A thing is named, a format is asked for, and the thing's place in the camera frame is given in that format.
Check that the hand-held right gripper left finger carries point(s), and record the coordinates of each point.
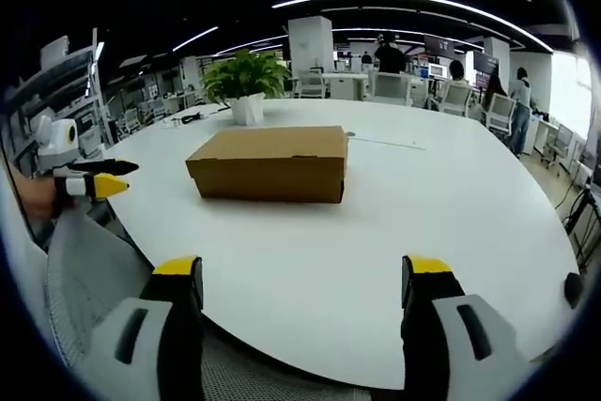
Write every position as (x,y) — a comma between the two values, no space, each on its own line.
(155,326)

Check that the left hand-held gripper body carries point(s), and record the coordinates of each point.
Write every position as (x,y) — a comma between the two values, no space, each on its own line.
(54,145)

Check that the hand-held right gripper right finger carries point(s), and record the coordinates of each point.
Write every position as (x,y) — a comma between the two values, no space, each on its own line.
(446,326)

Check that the brown cardboard shoe box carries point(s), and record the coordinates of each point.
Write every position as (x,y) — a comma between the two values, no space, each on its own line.
(270,164)

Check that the person's left hand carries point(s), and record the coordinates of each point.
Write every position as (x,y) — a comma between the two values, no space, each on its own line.
(40,196)

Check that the white shelving rack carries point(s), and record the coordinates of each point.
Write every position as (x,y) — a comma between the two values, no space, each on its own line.
(75,86)

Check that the grey mesh office chair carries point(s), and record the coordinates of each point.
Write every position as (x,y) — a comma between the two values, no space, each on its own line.
(94,279)

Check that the black round object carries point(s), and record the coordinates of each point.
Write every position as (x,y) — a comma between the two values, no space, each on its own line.
(573,289)

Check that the white plant pot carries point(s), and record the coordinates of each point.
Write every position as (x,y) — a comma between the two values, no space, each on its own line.
(247,110)

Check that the green potted plant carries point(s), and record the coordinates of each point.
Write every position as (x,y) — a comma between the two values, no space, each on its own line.
(244,74)

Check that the white office chair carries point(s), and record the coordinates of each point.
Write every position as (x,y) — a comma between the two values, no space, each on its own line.
(455,99)
(500,114)
(311,82)
(390,88)

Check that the white square pillar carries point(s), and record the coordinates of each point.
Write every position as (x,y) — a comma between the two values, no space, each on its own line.
(311,44)

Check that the dark wall screen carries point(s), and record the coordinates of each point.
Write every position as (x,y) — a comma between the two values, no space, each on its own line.
(440,46)

